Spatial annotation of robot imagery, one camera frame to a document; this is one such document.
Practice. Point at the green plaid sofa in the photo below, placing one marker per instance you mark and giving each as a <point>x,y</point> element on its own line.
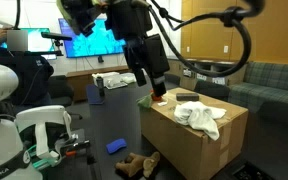
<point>270,86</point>

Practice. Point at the brown plush moose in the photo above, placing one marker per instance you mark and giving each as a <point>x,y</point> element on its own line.
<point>137,163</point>

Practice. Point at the white plastic container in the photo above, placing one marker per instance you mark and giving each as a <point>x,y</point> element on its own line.
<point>105,78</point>

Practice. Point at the black whiteboard eraser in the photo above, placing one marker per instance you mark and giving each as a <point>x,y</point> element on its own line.
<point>187,97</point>

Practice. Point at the dark blue chair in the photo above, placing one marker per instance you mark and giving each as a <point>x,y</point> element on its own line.
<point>92,98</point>

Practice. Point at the dark grey chair backrest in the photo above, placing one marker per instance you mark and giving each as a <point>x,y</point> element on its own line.
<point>172,79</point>
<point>212,89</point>

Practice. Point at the wooden open shelf unit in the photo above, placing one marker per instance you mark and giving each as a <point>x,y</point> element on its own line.
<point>217,71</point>

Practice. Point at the large wall TV screen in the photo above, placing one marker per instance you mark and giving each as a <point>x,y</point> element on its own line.
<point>97,40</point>

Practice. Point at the low wooden cabinet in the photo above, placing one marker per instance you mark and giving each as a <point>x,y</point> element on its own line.
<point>79,81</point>

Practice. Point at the black orange-tipped tool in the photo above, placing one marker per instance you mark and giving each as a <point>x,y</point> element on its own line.
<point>77,146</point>

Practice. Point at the black floor outlet box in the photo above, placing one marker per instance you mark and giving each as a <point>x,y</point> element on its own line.
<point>252,171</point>

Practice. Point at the white towel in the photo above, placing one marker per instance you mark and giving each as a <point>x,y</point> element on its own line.
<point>197,115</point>

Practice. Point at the large cardboard box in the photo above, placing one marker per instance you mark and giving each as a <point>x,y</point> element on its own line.
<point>190,146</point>

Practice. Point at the blue sponge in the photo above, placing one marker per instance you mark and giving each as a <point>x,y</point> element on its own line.
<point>116,145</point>

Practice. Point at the green plastic clamp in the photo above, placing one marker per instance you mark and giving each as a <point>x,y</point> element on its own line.
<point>47,163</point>

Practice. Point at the black stereo camera on mount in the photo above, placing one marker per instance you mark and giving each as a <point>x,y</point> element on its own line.
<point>55,36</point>

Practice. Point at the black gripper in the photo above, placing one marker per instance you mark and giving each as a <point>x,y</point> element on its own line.
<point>127,18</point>

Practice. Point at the small teal monitor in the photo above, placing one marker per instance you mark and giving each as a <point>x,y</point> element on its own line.
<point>39,41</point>

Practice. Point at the white wall outlet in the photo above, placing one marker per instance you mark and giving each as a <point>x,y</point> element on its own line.
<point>188,49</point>
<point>225,49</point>

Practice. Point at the seated person dark shirt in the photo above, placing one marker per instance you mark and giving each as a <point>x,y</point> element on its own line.
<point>30,80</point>

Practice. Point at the black office chair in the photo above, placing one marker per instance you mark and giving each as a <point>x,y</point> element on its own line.
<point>62,91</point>

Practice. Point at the white crumpled cloth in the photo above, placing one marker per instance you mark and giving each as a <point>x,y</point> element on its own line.
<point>128,77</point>

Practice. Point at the black water bottle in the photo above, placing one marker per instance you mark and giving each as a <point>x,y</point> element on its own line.
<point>100,86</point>

